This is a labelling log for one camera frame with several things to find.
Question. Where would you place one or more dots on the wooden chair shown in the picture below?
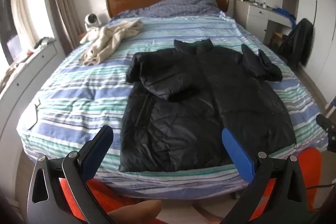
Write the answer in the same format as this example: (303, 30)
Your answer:
(277, 39)

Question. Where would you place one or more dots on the blue cloth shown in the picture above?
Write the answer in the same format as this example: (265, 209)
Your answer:
(284, 13)

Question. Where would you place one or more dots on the white dresser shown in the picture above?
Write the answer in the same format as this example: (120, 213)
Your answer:
(26, 69)

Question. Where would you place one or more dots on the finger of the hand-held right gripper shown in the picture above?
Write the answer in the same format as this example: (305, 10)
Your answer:
(323, 122)

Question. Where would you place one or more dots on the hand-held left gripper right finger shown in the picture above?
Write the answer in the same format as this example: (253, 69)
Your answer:
(236, 153)

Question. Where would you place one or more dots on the bed with striped duvet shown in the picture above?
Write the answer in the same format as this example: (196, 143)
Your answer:
(78, 87)

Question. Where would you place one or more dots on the blue checked quilt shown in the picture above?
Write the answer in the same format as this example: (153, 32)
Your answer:
(178, 6)

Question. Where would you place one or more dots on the dark jacket on chair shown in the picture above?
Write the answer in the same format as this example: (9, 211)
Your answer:
(296, 40)

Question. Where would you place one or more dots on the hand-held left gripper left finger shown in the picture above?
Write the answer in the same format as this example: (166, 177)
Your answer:
(97, 150)

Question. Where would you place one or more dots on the person's left hand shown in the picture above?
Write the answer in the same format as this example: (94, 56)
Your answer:
(136, 211)

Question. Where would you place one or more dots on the black puffer coat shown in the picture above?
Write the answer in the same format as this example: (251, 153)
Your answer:
(183, 121)

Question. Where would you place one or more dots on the black clothes hanger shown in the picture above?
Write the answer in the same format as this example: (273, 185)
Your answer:
(36, 116)

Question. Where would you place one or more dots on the white round fan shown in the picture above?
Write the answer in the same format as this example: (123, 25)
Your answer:
(91, 20)

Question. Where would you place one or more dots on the white desk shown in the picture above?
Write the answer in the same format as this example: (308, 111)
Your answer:
(256, 12)

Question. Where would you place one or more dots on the beige garment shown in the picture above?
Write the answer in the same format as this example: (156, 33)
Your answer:
(105, 40)

